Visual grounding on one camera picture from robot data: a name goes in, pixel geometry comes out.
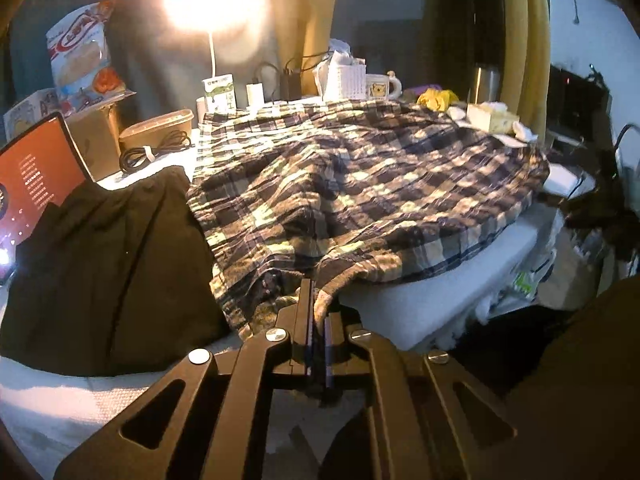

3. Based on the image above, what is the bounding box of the white foam pad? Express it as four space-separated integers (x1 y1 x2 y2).
0 125 601 480

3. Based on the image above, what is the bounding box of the green and white carton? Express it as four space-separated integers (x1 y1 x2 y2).
201 74 237 113

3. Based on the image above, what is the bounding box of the white tissue basket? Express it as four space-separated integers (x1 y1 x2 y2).
314 40 368 103

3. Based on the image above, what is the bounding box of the brown lidded container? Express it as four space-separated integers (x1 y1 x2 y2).
119 110 195 153

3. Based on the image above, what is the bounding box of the black electronic device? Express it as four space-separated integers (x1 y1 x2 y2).
547 62 611 136

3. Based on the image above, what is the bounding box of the black power adapter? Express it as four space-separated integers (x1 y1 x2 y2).
282 67 302 101

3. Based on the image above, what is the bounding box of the white desk lamp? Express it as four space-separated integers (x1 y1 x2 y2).
162 0 268 111

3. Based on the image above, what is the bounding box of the black cloth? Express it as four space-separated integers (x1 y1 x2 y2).
0 166 232 377

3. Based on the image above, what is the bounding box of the snack bag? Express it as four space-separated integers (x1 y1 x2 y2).
46 0 137 106

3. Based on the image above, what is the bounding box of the yellow cloth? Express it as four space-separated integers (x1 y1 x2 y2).
417 89 460 112

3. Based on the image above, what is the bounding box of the plaid flannel shirt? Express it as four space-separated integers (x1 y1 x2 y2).
186 99 551 346

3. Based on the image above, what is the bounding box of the small printed box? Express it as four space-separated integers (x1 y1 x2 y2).
2 89 63 143

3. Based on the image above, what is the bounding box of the pale tissue box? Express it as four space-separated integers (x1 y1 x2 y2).
466 101 521 135

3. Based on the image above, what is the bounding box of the black cable bundle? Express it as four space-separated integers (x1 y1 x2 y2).
119 130 195 173

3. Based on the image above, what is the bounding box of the steel thermos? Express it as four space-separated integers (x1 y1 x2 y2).
472 64 502 106

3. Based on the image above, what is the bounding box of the purple cloth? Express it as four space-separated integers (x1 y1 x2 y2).
402 82 443 103

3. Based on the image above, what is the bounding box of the tablet with red screen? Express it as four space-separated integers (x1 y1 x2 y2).
0 111 96 286

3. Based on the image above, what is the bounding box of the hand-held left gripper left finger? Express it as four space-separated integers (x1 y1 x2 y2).
52 279 317 480

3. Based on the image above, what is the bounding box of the white printed mug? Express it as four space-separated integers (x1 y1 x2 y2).
365 71 402 102

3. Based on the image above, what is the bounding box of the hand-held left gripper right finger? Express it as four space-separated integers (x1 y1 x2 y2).
322 310 521 480

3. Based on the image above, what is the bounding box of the cardboard box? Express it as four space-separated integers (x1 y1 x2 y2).
62 100 123 181

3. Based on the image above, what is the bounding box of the teal curtain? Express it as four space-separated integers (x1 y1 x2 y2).
0 0 281 126

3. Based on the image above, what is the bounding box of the yellow curtain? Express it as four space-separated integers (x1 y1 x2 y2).
272 0 341 97
502 0 551 136

